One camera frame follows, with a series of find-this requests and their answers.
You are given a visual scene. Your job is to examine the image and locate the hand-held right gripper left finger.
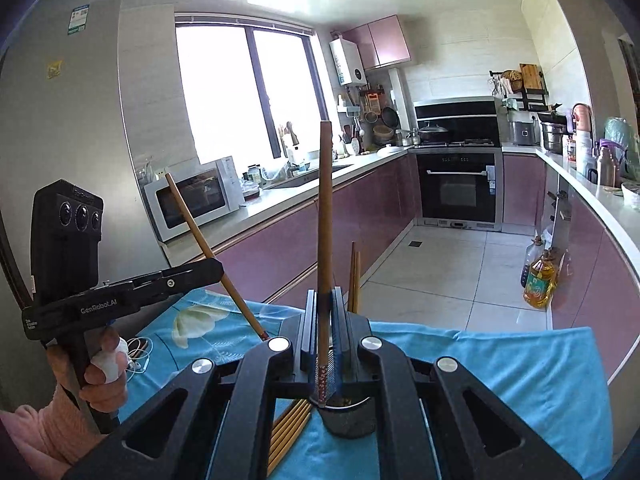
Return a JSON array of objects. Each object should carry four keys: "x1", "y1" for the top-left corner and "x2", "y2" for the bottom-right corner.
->
[{"x1": 65, "y1": 290, "x2": 321, "y2": 480}]

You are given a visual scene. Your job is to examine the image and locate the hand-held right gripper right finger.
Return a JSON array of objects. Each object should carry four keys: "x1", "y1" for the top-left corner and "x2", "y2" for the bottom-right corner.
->
[{"x1": 333, "y1": 287, "x2": 587, "y2": 480}]

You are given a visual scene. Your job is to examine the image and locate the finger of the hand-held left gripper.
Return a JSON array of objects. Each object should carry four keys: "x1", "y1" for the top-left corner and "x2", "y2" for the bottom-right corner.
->
[{"x1": 131, "y1": 259, "x2": 226, "y2": 301}]

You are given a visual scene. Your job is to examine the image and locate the wooden chopstick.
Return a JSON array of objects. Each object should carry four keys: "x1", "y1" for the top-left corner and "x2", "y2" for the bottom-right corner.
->
[
  {"x1": 165, "y1": 172, "x2": 271, "y2": 342},
  {"x1": 348, "y1": 241, "x2": 357, "y2": 313},
  {"x1": 316, "y1": 121, "x2": 334, "y2": 408}
]

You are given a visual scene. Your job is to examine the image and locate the black mesh chopstick holder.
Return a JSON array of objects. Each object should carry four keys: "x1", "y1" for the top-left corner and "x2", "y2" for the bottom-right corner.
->
[{"x1": 320, "y1": 396, "x2": 378, "y2": 439}]

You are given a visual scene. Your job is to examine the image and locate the person's left hand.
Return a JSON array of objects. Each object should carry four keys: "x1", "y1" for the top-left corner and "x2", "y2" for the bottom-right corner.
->
[{"x1": 46, "y1": 326, "x2": 130, "y2": 401}]

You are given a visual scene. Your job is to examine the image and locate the white microwave oven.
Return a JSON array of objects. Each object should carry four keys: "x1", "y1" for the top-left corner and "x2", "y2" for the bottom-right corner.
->
[{"x1": 144, "y1": 156, "x2": 246, "y2": 243}]

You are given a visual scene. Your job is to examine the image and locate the pink base cabinets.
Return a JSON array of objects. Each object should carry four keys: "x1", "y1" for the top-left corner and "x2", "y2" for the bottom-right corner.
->
[
  {"x1": 165, "y1": 152, "x2": 419, "y2": 311},
  {"x1": 502, "y1": 152, "x2": 640, "y2": 386}
]

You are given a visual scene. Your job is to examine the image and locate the silver refrigerator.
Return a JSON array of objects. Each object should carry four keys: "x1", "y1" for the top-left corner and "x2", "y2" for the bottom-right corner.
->
[{"x1": 0, "y1": 0, "x2": 201, "y2": 411}]

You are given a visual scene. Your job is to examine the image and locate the kitchen faucet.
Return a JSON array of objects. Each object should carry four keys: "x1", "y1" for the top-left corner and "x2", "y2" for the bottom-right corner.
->
[{"x1": 277, "y1": 121, "x2": 302, "y2": 171}]

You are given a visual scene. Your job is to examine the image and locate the blue floral tablecloth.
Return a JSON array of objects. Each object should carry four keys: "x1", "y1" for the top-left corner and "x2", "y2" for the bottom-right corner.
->
[{"x1": 117, "y1": 287, "x2": 621, "y2": 480}]

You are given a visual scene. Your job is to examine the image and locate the black built-in oven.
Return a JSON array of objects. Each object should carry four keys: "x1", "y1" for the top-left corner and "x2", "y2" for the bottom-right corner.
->
[{"x1": 415, "y1": 149, "x2": 504, "y2": 233}]

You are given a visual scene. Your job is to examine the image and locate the kitchen window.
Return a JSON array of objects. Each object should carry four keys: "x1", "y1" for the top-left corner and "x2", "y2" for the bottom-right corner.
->
[{"x1": 175, "y1": 15, "x2": 331, "y2": 167}]

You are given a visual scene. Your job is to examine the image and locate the dark sauce bottle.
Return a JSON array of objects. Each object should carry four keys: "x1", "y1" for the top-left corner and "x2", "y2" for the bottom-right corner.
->
[{"x1": 520, "y1": 242, "x2": 544, "y2": 287}]

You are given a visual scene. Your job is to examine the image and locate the yellow cooking oil bottle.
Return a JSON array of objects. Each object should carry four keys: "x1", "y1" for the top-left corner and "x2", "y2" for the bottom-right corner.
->
[{"x1": 522, "y1": 255, "x2": 558, "y2": 310}]

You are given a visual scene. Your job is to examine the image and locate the black wok with lid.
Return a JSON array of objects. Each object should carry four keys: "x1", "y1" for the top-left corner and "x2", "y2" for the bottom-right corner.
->
[{"x1": 417, "y1": 122, "x2": 451, "y2": 144}]

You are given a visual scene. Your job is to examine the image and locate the black range hood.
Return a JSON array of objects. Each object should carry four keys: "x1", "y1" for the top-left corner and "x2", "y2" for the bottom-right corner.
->
[{"x1": 414, "y1": 100, "x2": 501, "y2": 145}]

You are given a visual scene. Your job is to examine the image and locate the white water heater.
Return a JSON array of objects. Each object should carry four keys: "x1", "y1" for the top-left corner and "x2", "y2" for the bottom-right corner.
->
[{"x1": 329, "y1": 37, "x2": 367, "y2": 87}]

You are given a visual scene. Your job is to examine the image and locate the silver rice cooker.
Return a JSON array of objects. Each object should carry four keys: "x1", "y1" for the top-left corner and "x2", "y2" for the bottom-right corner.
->
[{"x1": 507, "y1": 120, "x2": 539, "y2": 147}]

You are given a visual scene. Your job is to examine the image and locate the stainless steel pot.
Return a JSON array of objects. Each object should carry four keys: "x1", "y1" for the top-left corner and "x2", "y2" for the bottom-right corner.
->
[{"x1": 540, "y1": 120, "x2": 569, "y2": 154}]

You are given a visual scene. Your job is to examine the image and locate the white plastic container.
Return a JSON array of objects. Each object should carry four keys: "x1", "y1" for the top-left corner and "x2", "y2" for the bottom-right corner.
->
[{"x1": 575, "y1": 130, "x2": 594, "y2": 176}]

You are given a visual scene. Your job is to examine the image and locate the black dish rack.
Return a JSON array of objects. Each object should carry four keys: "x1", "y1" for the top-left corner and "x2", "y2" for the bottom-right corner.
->
[{"x1": 492, "y1": 62, "x2": 549, "y2": 112}]

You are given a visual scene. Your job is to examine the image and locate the purple lid bottle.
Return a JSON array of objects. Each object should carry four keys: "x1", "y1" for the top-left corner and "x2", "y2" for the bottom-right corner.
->
[{"x1": 597, "y1": 140, "x2": 621, "y2": 189}]

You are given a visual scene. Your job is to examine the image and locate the pink thermos jug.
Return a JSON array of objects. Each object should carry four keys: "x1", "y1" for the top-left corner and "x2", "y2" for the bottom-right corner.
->
[{"x1": 571, "y1": 103, "x2": 594, "y2": 134}]

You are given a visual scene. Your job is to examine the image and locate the green plastic bag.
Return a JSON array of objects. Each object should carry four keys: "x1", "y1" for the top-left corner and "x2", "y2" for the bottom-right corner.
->
[{"x1": 605, "y1": 116, "x2": 640, "y2": 181}]

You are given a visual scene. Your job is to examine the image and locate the white earphone cable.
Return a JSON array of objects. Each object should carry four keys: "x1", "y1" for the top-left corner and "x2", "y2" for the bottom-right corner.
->
[{"x1": 120, "y1": 337, "x2": 154, "y2": 374}]

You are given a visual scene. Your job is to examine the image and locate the pink wall cabinet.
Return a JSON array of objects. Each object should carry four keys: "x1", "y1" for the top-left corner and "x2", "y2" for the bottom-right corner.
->
[{"x1": 342, "y1": 15, "x2": 412, "y2": 71}]

